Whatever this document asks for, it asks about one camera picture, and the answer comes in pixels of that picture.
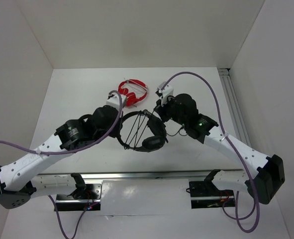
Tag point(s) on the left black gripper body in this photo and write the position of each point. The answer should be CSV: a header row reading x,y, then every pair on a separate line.
x,y
98,136

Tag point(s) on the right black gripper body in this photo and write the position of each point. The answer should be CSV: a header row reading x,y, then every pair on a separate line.
x,y
168,111

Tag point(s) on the black headset with microphone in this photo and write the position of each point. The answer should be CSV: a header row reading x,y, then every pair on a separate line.
x,y
144,119

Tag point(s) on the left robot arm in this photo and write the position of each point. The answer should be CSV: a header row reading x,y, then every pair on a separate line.
x,y
20,180

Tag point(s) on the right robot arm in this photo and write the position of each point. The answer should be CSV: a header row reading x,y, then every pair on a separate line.
x,y
263,175

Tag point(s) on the red headphones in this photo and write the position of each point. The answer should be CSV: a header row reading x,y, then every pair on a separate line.
x,y
131,97

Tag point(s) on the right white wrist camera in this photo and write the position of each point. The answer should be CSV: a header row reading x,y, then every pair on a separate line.
x,y
163,92

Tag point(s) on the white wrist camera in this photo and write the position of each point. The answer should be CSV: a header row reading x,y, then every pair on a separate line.
x,y
163,92
114,100

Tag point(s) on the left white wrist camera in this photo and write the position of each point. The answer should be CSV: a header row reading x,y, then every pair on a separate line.
x,y
114,100

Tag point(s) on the aluminium rail right side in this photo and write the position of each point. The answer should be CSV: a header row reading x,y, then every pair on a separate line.
x,y
233,105

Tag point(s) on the aluminium rail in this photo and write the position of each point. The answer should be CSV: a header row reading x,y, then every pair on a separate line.
x,y
145,175
233,105

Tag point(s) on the aluminium rail front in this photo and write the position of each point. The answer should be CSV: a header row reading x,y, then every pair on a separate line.
x,y
145,175

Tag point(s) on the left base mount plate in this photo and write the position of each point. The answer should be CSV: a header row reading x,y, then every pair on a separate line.
x,y
90,200

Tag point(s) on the base mount plate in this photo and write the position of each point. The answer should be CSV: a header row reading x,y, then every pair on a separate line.
x,y
203,197
90,200

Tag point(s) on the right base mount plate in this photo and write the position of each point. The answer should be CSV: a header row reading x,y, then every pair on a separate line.
x,y
203,197

